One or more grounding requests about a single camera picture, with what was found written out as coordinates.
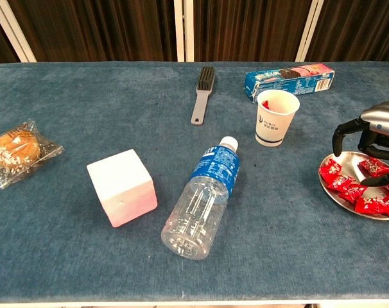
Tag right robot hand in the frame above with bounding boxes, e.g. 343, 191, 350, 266
331, 98, 389, 187

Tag silver metal plate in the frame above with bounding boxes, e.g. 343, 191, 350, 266
318, 150, 389, 221

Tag white paper cup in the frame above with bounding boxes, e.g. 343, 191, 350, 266
254, 89, 301, 148

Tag blue pink cookie box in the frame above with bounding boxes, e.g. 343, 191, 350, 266
244, 63, 336, 104

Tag grey brush black bristles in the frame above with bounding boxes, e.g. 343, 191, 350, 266
190, 66, 216, 126

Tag clear bottle blue label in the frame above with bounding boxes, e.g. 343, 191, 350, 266
160, 135, 242, 261

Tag pink foam cube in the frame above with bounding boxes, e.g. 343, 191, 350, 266
86, 148, 159, 228

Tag blue felt table cloth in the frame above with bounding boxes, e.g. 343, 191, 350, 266
0, 61, 389, 304

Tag bread in clear wrapper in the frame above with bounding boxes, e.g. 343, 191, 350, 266
0, 119, 65, 190

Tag white partition frame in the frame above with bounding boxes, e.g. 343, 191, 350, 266
295, 0, 324, 62
0, 0, 38, 64

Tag white partition post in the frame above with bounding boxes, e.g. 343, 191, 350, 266
184, 0, 195, 62
173, 0, 186, 62

